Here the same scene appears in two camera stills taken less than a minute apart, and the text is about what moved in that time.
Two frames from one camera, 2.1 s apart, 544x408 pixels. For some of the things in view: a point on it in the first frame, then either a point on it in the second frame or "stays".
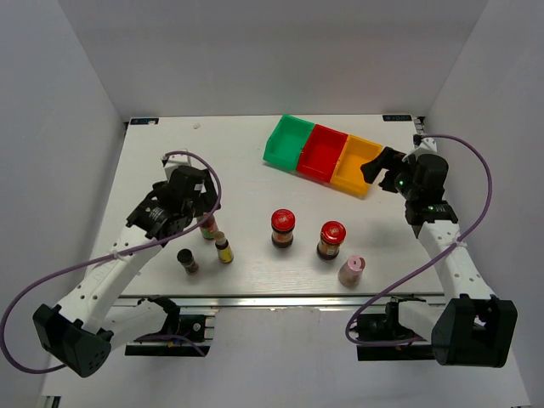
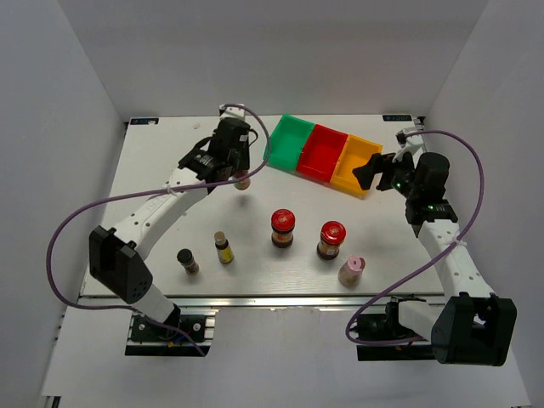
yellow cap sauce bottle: [210, 229] → [243, 184]
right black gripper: [388, 159] stays
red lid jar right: [332, 234] stays
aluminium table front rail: [285, 301] stays
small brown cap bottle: [224, 251] stays
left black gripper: [207, 199] → [245, 160]
